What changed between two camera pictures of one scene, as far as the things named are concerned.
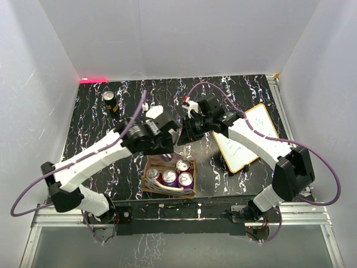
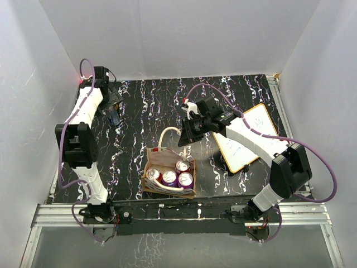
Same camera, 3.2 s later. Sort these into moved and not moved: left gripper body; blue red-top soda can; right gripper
Moved: blue red-top soda can; left gripper body
Not moved: right gripper
